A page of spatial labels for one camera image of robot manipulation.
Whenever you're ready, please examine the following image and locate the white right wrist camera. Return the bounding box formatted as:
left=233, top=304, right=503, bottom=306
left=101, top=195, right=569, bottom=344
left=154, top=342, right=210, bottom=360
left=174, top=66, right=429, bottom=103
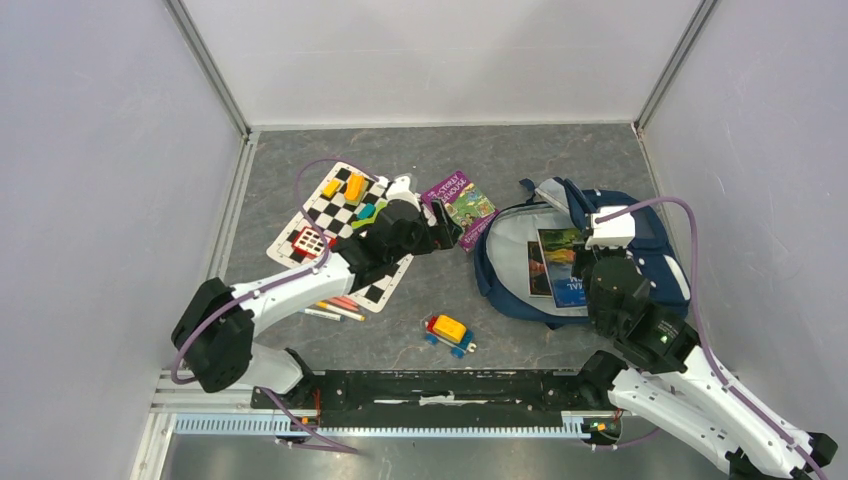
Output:
left=585, top=205, right=636, bottom=249

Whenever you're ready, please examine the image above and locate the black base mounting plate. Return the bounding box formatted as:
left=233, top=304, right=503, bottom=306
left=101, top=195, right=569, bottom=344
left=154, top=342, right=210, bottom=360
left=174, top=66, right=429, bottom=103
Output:
left=251, top=369, right=614, bottom=427

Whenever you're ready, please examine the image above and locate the red marker pen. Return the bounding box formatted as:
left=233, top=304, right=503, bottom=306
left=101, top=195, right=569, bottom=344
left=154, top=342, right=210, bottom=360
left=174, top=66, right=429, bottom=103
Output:
left=327, top=297, right=359, bottom=312

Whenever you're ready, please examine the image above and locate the yellow white marker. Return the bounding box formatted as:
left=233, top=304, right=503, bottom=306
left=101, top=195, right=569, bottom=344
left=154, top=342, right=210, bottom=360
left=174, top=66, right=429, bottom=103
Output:
left=315, top=302, right=366, bottom=322

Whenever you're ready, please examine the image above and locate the blue cover book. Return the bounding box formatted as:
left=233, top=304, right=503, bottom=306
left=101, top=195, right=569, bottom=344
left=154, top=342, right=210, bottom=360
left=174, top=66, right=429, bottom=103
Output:
left=537, top=228, right=586, bottom=308

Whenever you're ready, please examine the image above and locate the blue cap white marker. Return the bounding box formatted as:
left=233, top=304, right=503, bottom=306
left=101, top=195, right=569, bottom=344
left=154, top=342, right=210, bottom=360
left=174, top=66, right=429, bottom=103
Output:
left=300, top=308, right=344, bottom=322

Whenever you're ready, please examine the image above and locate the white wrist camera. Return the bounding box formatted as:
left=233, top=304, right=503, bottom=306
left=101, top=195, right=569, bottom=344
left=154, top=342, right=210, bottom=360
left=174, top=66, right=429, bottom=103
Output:
left=385, top=173, right=421, bottom=211
left=585, top=205, right=636, bottom=249

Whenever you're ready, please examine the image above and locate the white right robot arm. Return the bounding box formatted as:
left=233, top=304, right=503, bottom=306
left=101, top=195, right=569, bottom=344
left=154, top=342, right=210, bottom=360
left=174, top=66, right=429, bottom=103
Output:
left=574, top=249, right=838, bottom=479

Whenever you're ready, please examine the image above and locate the black white chessboard mat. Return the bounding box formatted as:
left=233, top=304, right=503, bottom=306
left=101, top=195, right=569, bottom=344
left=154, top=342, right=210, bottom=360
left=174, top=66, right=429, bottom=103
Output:
left=266, top=162, right=413, bottom=313

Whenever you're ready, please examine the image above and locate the dark Three Days book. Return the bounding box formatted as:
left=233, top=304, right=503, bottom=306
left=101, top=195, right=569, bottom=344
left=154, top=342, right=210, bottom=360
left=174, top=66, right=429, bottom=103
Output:
left=527, top=241, right=552, bottom=298

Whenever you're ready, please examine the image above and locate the red window toy block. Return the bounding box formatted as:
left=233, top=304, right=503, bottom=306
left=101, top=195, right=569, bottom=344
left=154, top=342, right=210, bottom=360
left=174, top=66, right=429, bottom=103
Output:
left=291, top=226, right=327, bottom=258

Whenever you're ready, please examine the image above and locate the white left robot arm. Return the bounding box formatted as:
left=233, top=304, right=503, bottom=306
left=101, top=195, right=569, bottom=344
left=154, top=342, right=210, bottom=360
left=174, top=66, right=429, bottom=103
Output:
left=171, top=200, right=462, bottom=408

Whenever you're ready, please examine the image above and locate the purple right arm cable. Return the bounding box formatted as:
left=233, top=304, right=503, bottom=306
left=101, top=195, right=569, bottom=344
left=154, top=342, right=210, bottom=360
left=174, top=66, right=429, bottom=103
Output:
left=592, top=196, right=829, bottom=480

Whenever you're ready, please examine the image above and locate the navy blue student backpack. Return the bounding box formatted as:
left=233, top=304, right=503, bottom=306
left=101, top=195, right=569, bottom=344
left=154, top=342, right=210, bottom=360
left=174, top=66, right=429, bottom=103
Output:
left=472, top=177, right=691, bottom=329

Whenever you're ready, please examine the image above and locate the magenta cover book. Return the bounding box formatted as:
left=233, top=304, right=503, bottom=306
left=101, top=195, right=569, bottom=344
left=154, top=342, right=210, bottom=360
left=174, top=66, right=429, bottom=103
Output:
left=421, top=170, right=499, bottom=253

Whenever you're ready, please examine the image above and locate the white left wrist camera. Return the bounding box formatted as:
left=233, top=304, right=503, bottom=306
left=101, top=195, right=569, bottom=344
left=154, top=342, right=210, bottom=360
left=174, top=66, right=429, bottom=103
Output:
left=385, top=173, right=421, bottom=211

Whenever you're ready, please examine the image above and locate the orange yellow toy block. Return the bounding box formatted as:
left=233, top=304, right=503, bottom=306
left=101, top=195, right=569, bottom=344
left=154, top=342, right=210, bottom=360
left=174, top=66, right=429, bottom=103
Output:
left=344, top=173, right=367, bottom=206

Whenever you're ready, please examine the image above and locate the yellow red toy car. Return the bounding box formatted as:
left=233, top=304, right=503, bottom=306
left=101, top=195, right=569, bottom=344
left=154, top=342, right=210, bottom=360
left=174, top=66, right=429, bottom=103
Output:
left=425, top=315, right=477, bottom=359

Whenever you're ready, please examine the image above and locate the green toy block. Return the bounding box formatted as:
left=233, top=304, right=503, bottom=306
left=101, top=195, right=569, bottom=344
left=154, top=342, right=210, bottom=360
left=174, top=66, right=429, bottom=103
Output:
left=351, top=200, right=387, bottom=230

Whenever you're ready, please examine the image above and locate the slotted cable duct rail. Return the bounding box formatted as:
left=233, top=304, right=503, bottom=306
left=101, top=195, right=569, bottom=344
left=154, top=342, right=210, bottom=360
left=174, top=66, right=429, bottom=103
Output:
left=173, top=413, right=590, bottom=440

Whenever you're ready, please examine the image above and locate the teal toy block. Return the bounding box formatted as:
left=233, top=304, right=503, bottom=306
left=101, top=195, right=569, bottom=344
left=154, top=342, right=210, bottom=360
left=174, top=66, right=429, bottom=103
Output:
left=357, top=203, right=376, bottom=220

